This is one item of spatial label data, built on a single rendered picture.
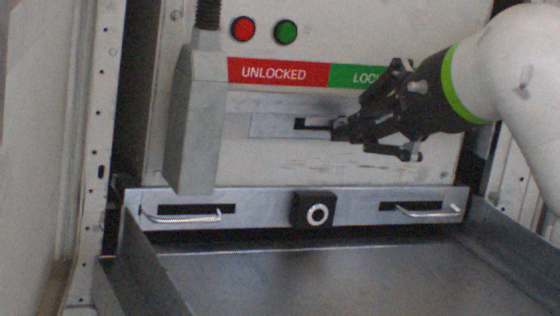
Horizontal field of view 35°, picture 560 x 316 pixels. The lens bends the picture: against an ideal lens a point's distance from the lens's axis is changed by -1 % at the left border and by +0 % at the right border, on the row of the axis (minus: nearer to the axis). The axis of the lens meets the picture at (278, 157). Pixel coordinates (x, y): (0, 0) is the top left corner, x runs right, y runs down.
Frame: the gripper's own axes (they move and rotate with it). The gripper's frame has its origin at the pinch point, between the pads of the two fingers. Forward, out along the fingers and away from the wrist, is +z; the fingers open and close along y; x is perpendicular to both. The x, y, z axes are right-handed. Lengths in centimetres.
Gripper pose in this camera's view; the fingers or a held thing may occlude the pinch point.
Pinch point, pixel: (352, 131)
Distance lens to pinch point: 117.2
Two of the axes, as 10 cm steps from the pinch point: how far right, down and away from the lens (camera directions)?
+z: -4.3, 1.7, 8.9
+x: 9.0, 0.1, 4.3
